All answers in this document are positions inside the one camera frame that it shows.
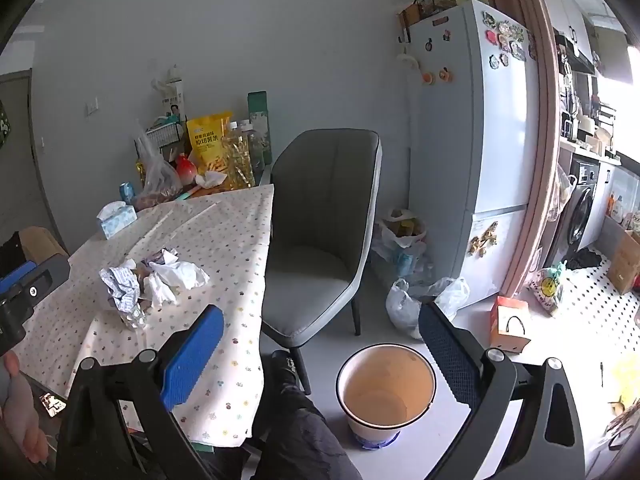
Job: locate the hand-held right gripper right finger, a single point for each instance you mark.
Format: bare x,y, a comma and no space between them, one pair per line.
450,355

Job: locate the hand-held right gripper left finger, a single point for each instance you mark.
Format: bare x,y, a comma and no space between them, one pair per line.
192,355

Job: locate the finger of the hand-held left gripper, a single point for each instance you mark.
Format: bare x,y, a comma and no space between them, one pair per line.
50,272

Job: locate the white waste bin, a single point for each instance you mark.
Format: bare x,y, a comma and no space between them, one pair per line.
385,390

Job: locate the silver foil wrapper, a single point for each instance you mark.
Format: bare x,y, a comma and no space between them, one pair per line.
122,292

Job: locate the white tissue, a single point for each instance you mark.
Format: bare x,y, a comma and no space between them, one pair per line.
175,277

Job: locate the purple white wrapper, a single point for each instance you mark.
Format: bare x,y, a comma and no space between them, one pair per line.
160,256

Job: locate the person's left hand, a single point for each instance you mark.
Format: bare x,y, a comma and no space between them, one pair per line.
22,410

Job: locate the brown chair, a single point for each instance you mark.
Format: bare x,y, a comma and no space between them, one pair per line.
42,242

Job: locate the black bag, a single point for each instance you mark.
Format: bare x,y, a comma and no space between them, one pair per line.
9,252

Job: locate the white plastic bag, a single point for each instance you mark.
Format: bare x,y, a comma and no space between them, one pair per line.
425,300

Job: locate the blue tissue box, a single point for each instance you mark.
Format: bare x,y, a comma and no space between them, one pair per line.
116,217

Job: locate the black shoe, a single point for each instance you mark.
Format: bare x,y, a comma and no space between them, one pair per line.
285,367

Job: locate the blue drink can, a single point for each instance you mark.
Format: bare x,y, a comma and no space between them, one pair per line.
127,192

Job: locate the grey door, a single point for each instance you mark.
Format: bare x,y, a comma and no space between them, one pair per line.
22,160

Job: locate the dotted tablecloth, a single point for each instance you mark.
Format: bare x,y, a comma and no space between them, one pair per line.
210,240

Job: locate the gold fridge decoration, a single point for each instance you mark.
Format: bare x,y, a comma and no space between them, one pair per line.
482,242

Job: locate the yellow smiley bag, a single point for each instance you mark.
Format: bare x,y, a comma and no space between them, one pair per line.
549,287

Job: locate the plastic bag of bottles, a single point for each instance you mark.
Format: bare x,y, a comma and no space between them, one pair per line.
402,232

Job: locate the person's leg in black trousers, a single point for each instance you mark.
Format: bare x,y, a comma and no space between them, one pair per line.
300,435

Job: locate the clear plastic bag of food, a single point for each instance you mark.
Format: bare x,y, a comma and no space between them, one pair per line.
157,180

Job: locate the green hanging cloth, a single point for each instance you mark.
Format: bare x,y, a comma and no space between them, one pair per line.
4,125

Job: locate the black cloth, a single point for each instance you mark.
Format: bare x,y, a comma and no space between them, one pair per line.
585,259

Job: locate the small crumpled white napkin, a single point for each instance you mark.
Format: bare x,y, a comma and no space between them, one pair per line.
212,179

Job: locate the grey upholstered chair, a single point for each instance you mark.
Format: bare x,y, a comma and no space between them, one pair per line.
320,220

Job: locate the black washing machine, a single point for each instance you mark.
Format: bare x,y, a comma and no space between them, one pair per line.
575,210

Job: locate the clear hanging plastic bag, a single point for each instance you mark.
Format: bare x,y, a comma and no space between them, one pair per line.
561,192

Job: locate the brown cardboard box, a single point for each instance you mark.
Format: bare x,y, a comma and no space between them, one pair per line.
625,262

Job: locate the cooking oil bottle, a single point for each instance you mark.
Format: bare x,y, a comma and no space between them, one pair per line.
239,157

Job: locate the yellow snack bag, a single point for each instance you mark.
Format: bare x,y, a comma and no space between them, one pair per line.
210,142

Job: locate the white milk carton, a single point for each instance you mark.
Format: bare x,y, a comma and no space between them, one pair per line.
172,100

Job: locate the white refrigerator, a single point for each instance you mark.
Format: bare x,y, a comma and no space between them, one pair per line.
475,135

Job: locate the green tall box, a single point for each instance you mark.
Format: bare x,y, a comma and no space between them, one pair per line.
259,125

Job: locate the orange round fridge magnets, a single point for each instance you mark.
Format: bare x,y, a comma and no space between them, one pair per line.
436,76

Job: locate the cluster of fridge magnets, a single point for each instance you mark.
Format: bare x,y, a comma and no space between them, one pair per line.
505,40

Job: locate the black range hood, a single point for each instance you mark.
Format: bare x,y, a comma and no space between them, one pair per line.
575,52

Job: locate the basket of clutter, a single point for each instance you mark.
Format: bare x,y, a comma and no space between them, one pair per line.
440,2

